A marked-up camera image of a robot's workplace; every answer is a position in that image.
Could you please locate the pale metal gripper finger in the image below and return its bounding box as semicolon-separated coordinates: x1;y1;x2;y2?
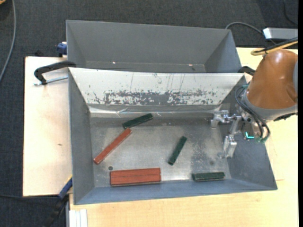
208;110;232;129
217;134;238;159

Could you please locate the dark green flat block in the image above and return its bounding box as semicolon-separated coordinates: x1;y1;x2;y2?
122;113;154;130
168;135;188;166
191;172;226;182

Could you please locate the grey metal bin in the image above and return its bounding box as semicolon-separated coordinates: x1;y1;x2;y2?
65;19;278;205

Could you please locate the red-brown flat block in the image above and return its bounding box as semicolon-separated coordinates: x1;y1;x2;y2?
110;174;162;187
93;127;133;165
109;167;161;177

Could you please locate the pale wood board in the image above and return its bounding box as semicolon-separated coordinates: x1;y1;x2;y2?
22;55;74;197

